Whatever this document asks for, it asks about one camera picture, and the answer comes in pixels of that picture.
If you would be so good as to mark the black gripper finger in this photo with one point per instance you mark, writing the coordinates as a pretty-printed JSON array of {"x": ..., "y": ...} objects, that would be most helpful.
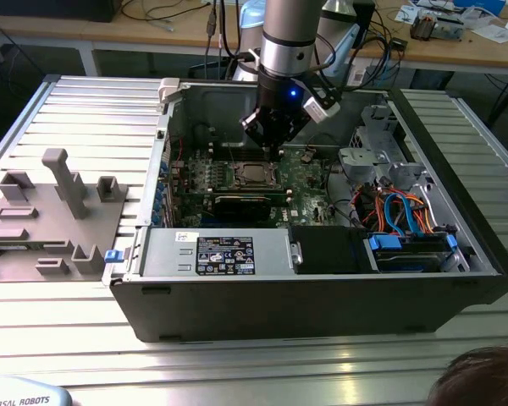
[
  {"x": 290, "y": 124},
  {"x": 256, "y": 124}
]

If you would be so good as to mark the silver CPU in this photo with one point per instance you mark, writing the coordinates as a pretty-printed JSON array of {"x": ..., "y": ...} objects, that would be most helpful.
[{"x": 255, "y": 171}]

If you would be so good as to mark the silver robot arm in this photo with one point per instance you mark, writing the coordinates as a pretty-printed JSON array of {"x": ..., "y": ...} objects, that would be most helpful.
[{"x": 290, "y": 21}]

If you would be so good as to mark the thin metal locking lever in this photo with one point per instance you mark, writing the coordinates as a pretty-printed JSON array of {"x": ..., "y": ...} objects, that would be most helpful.
[{"x": 232, "y": 154}]

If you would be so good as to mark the CPU socket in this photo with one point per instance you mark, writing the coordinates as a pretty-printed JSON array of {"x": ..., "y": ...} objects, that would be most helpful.
[{"x": 239, "y": 164}]

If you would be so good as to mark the green motherboard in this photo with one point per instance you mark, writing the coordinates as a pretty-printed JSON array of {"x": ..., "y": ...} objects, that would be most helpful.
[{"x": 305, "y": 203}]

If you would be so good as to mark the small white box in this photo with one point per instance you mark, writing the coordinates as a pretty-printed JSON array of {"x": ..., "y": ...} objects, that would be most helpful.
[{"x": 357, "y": 75}]

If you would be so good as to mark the black graphics card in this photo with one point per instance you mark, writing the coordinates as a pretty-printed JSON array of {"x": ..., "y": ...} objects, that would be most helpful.
[{"x": 241, "y": 207}]

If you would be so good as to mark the grey case latch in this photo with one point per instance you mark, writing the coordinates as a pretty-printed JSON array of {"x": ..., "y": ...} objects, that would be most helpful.
[{"x": 169, "y": 89}]

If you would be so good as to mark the black upright box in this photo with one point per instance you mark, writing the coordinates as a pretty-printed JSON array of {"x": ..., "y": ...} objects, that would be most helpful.
[{"x": 365, "y": 17}]

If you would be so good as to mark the light wooden desk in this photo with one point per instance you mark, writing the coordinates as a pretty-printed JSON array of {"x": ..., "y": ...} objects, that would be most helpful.
[
  {"x": 161, "y": 36},
  {"x": 448, "y": 53}
]

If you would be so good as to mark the small black adapter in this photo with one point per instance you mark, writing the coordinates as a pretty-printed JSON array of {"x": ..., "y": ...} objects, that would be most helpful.
[{"x": 399, "y": 44}]

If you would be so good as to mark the hard disk in blue carrier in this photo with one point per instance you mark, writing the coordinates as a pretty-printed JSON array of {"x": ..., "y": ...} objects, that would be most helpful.
[{"x": 385, "y": 244}]

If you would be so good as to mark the white paper sheet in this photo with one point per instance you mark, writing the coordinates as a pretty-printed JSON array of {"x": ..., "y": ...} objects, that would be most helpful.
[
  {"x": 406, "y": 12},
  {"x": 491, "y": 31}
]

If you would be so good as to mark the small dark metal device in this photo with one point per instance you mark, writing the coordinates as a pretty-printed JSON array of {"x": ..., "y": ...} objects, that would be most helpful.
[{"x": 421, "y": 27}]

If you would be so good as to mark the silver power supply with label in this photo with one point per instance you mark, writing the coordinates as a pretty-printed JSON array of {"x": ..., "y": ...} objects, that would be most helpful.
[{"x": 161, "y": 254}]

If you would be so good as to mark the black open PC case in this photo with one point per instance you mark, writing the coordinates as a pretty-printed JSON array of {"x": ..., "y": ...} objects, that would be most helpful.
[{"x": 279, "y": 308}]

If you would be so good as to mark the grey electronic device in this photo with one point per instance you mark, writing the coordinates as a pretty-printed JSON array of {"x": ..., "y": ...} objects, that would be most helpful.
[{"x": 448, "y": 27}]

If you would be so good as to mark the blue case latch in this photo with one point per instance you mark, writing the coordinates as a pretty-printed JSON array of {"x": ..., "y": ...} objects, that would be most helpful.
[{"x": 113, "y": 256}]

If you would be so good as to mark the blue cardboard box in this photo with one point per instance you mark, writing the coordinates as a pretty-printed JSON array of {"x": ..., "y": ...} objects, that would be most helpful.
[{"x": 482, "y": 5}]

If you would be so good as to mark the grey parts rack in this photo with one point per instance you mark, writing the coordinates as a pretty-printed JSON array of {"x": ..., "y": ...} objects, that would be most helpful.
[{"x": 46, "y": 220}]

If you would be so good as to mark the large black box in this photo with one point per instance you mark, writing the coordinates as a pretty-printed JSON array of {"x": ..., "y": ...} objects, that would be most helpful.
[{"x": 55, "y": 8}]

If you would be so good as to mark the person's dark-haired head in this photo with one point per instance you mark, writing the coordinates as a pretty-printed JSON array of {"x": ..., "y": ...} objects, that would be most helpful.
[{"x": 482, "y": 380}]

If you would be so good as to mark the pale blue teach pendant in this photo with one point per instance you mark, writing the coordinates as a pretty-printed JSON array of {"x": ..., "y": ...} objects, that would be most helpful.
[{"x": 21, "y": 393}]

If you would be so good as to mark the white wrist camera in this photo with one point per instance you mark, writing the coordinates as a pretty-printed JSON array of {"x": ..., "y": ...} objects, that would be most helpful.
[{"x": 317, "y": 111}]

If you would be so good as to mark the silver drive bay bracket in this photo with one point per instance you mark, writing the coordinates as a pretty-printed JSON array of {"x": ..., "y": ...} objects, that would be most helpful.
[{"x": 355, "y": 158}]

